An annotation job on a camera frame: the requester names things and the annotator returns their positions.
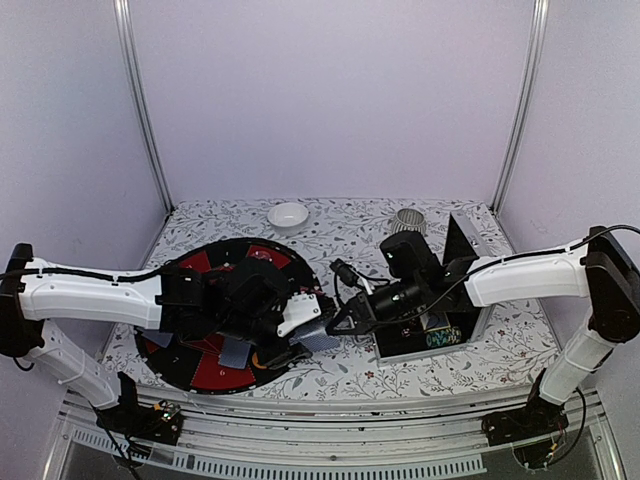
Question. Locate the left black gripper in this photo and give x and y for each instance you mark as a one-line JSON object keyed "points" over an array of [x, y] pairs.
{"points": [[281, 356]]}

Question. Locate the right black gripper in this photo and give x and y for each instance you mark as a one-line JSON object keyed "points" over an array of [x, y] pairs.
{"points": [[365, 313]]}

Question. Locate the dealt blue playing cards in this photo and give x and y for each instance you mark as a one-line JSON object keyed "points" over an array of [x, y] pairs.
{"points": [[234, 354]]}

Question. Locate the orange big blind button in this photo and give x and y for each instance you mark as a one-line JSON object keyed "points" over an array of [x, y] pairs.
{"points": [[256, 363]]}

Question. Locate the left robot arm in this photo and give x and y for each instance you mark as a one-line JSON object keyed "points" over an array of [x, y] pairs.
{"points": [[35, 293]]}

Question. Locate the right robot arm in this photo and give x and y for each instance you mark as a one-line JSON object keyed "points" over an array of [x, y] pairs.
{"points": [[596, 267]]}

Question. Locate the round red black poker mat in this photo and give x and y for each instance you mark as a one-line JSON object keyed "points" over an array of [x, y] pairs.
{"points": [[192, 365]]}

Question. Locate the aluminium poker chip case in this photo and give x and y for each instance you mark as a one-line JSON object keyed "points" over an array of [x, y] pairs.
{"points": [[450, 320]]}

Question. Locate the white ceramic bowl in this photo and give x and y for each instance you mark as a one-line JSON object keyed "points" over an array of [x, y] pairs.
{"points": [[288, 218]]}

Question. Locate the lower poker chip row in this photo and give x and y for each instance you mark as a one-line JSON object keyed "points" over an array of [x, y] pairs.
{"points": [[443, 337]]}

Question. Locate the striped grey white cup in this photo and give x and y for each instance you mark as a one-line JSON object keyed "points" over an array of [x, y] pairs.
{"points": [[408, 219]]}

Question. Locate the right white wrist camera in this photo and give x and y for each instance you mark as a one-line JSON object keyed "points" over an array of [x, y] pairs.
{"points": [[352, 278]]}

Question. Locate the front aluminium rail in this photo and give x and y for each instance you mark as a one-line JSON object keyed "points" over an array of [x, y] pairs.
{"points": [[235, 437]]}

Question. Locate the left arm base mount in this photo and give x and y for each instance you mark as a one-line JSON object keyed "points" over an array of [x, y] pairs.
{"points": [[161, 423]]}

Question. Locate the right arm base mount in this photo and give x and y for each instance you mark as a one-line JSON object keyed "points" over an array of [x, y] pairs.
{"points": [[537, 417]]}

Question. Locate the left aluminium frame post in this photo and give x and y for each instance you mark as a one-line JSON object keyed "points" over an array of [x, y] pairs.
{"points": [[126, 36]]}

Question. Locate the aluminium frame post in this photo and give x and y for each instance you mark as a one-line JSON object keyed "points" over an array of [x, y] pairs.
{"points": [[532, 61], [126, 36]]}

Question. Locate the right aluminium frame post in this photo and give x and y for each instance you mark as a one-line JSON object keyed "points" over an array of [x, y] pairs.
{"points": [[532, 61]]}

